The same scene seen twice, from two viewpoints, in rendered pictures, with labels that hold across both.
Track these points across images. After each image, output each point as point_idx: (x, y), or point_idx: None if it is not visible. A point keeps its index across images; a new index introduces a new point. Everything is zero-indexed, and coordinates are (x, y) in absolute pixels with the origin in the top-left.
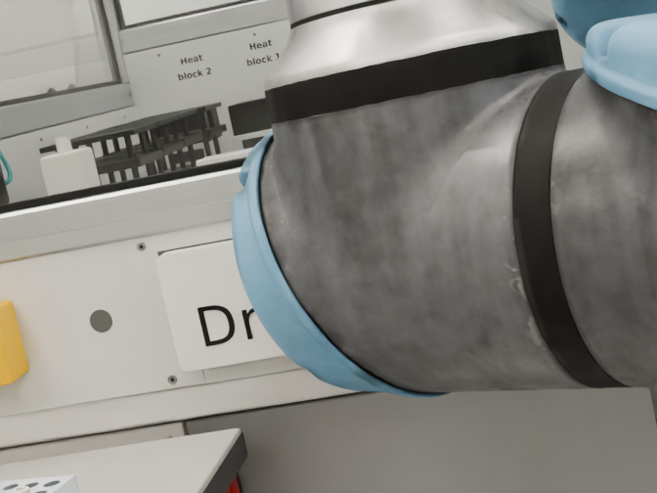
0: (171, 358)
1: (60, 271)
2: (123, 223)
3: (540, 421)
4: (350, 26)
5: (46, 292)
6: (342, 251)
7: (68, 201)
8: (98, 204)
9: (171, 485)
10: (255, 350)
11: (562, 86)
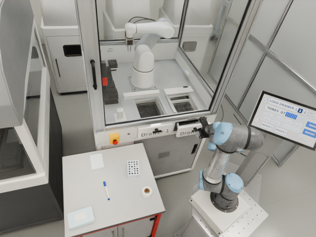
0: (135, 136)
1: (125, 130)
2: (134, 125)
3: (170, 138)
4: (214, 180)
5: (122, 131)
6: (209, 188)
7: (128, 123)
8: (132, 124)
9: (143, 156)
10: (146, 136)
11: (224, 182)
